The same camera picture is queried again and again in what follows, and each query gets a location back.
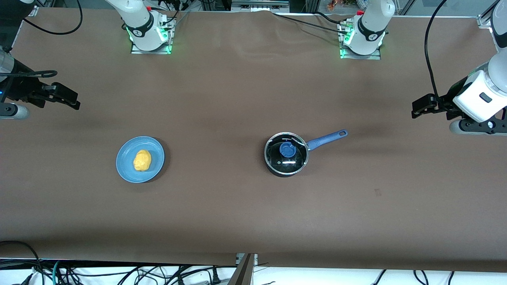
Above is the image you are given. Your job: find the aluminium frame profile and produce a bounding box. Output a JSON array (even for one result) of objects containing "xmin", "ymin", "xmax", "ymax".
[{"xmin": 227, "ymin": 253, "xmax": 258, "ymax": 285}]

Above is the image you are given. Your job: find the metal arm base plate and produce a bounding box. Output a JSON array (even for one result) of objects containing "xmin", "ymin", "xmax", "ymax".
[
  {"xmin": 130, "ymin": 12, "xmax": 173, "ymax": 55},
  {"xmin": 339, "ymin": 20, "xmax": 381, "ymax": 60}
]

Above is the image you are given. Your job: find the glass lid with blue knob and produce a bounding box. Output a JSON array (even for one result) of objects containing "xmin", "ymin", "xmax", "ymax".
[{"xmin": 265, "ymin": 132, "xmax": 309, "ymax": 175}]

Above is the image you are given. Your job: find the black looped floor cable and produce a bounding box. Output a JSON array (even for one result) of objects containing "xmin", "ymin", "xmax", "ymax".
[{"xmin": 0, "ymin": 240, "xmax": 45, "ymax": 285}]

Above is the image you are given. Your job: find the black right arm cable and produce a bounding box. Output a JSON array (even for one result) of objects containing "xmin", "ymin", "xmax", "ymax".
[{"xmin": 0, "ymin": 0, "xmax": 83, "ymax": 79}]

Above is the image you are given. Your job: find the brown table cover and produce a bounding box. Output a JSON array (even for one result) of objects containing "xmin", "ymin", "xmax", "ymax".
[{"xmin": 0, "ymin": 8, "xmax": 507, "ymax": 273}]

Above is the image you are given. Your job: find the black pot with blue handle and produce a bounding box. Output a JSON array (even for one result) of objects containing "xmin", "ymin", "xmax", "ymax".
[{"xmin": 264, "ymin": 129, "xmax": 349, "ymax": 178}]

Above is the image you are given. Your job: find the long black table cable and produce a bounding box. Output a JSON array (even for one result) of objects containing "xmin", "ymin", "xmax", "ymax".
[{"xmin": 273, "ymin": 13, "xmax": 346, "ymax": 34}]

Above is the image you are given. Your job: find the yellow potato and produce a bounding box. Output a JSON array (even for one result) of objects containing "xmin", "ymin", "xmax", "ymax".
[{"xmin": 133, "ymin": 149, "xmax": 152, "ymax": 171}]

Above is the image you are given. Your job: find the short black table cable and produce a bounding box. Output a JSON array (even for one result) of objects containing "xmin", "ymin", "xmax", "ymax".
[{"xmin": 313, "ymin": 11, "xmax": 350, "ymax": 25}]

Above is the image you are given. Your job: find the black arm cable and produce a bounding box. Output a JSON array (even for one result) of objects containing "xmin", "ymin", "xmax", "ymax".
[
  {"xmin": 0, "ymin": 0, "xmax": 83, "ymax": 79},
  {"xmin": 424, "ymin": 0, "xmax": 500, "ymax": 104}
]

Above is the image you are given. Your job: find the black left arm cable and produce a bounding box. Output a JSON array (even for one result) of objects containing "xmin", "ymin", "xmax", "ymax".
[{"xmin": 424, "ymin": 0, "xmax": 500, "ymax": 104}]

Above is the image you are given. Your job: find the aluminium rail with connectors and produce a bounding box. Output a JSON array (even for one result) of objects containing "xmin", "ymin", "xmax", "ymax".
[{"xmin": 231, "ymin": 0, "xmax": 290, "ymax": 12}]

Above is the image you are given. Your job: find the blue round plate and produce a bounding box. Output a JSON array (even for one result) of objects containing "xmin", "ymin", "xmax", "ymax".
[{"xmin": 116, "ymin": 136, "xmax": 165, "ymax": 183}]

